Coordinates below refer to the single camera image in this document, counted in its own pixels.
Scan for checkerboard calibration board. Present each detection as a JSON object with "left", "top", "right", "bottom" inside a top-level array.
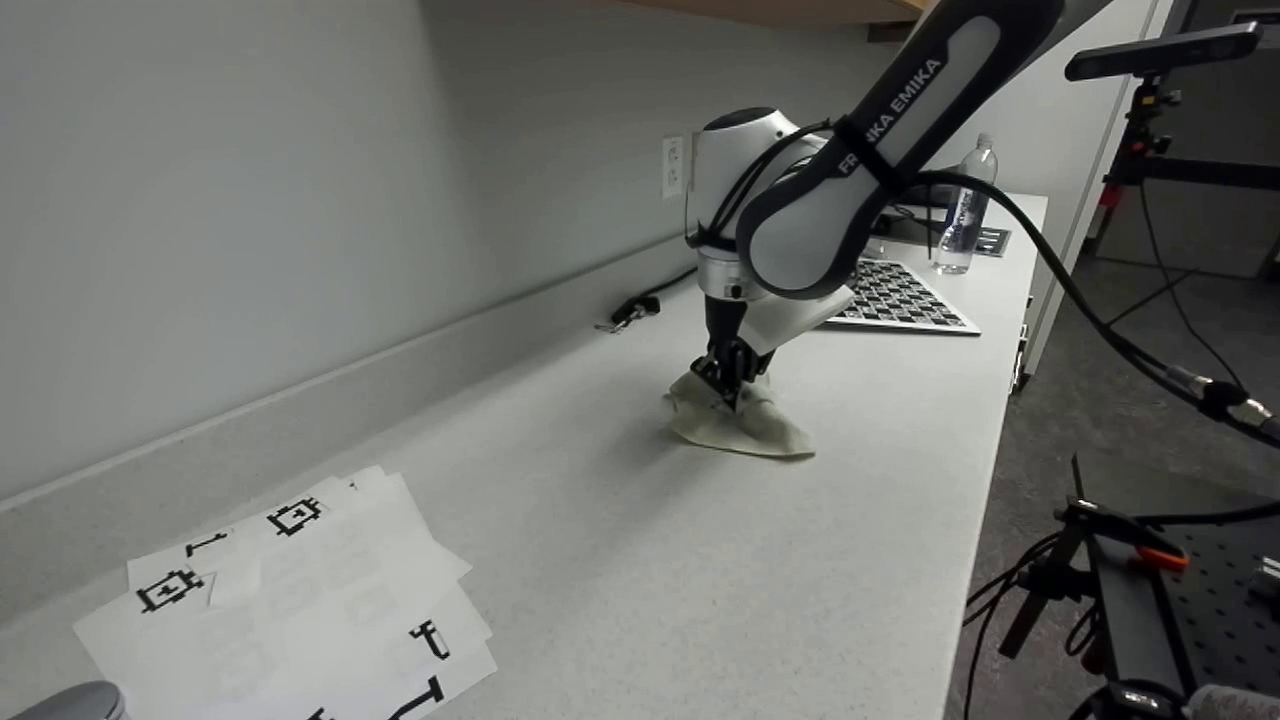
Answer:
[{"left": 825, "top": 252, "right": 986, "bottom": 339}]

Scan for wooden wall cabinet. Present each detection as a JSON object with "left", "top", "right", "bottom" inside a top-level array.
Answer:
[{"left": 623, "top": 0, "right": 935, "bottom": 33}]

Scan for black tripod cables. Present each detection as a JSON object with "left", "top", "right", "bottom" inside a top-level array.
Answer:
[{"left": 965, "top": 537, "right": 1072, "bottom": 720}]

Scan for black clamp with red handle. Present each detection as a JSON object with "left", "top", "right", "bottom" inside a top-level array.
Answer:
[{"left": 998, "top": 455, "right": 1197, "bottom": 665}]

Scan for clear plastic water bottle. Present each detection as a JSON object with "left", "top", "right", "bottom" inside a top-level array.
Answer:
[{"left": 932, "top": 131, "right": 999, "bottom": 280}]

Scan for white printed marker paper sheet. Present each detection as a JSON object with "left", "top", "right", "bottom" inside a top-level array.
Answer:
[
  {"left": 71, "top": 564, "right": 502, "bottom": 720},
  {"left": 125, "top": 463, "right": 472, "bottom": 630}
]

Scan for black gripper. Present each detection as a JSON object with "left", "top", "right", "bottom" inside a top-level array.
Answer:
[{"left": 690, "top": 290, "right": 767, "bottom": 411}]

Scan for black perforated breadboard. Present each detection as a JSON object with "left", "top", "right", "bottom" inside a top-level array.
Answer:
[{"left": 1115, "top": 503, "right": 1280, "bottom": 696}]

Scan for white cloth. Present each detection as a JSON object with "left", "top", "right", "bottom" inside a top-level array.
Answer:
[{"left": 660, "top": 362, "right": 822, "bottom": 463}]

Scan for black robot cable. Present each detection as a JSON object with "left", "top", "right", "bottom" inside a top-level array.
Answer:
[{"left": 915, "top": 168, "right": 1280, "bottom": 452}]

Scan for white wall outlet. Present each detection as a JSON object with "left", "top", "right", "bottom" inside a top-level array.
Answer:
[{"left": 660, "top": 131, "right": 690, "bottom": 205}]

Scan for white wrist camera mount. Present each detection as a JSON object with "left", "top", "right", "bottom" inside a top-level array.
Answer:
[{"left": 742, "top": 272, "right": 862, "bottom": 360}]

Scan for black rod tool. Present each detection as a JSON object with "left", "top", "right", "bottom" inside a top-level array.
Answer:
[{"left": 608, "top": 262, "right": 706, "bottom": 333}]

